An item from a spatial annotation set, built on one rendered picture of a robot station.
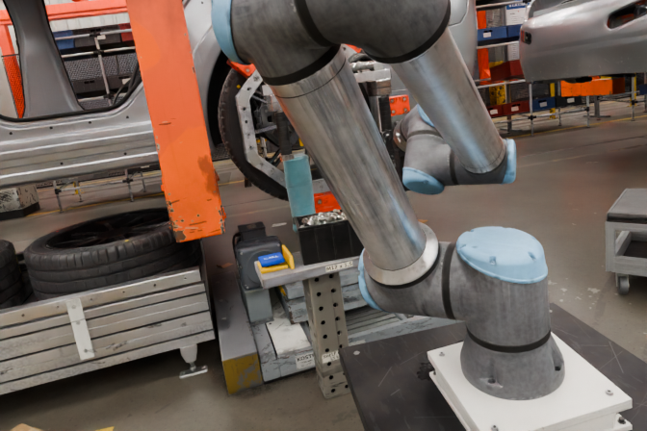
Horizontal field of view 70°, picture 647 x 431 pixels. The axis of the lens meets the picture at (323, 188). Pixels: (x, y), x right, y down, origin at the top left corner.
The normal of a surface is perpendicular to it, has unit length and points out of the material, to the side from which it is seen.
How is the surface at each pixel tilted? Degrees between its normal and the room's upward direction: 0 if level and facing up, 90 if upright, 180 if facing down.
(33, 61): 93
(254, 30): 119
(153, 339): 90
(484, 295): 89
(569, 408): 5
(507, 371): 75
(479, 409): 5
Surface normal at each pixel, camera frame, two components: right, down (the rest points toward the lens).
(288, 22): -0.36, 0.69
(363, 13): 0.00, 0.68
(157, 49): 0.28, 0.16
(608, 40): -0.86, 0.24
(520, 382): -0.25, -0.04
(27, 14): 0.33, 0.39
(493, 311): -0.48, 0.33
